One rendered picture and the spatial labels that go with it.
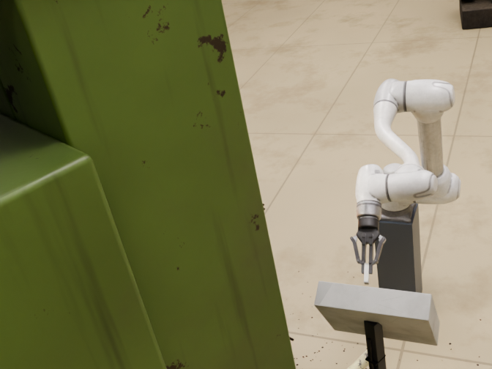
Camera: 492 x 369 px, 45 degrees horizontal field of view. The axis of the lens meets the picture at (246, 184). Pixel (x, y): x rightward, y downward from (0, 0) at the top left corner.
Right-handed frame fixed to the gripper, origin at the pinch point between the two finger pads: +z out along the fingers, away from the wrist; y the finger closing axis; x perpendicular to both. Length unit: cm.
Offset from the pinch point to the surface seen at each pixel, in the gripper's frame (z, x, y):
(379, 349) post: 27.5, 13.1, -6.8
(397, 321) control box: 20.8, 26.7, -13.7
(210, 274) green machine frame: 20, 73, 28
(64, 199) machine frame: 20, 126, 34
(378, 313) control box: 19.8, 31.0, -8.5
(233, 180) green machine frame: -1, 83, 20
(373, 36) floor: -410, -417, 67
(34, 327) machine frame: 42, 117, 42
